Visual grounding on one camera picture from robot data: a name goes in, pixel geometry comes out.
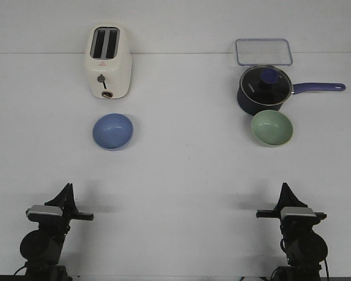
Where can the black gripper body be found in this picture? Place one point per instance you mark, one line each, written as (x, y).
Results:
(62, 225)
(292, 226)

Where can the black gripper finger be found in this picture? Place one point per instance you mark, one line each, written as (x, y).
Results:
(282, 198)
(292, 200)
(59, 199)
(70, 202)

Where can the green bowl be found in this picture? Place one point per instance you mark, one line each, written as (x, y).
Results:
(272, 128)

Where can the blue bowl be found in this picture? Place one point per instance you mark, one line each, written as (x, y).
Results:
(113, 131)

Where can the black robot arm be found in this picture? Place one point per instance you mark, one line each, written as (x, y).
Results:
(42, 247)
(303, 247)

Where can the dark blue saucepan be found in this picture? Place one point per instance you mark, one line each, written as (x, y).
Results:
(253, 108)

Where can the glass lid with blue knob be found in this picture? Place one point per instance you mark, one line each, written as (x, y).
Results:
(266, 85)

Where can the clear plastic food container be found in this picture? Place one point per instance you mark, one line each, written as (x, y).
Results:
(252, 52)

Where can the cream two-slot toaster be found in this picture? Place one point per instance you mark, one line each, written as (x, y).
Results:
(108, 61)

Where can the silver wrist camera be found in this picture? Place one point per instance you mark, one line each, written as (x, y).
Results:
(40, 213)
(297, 212)

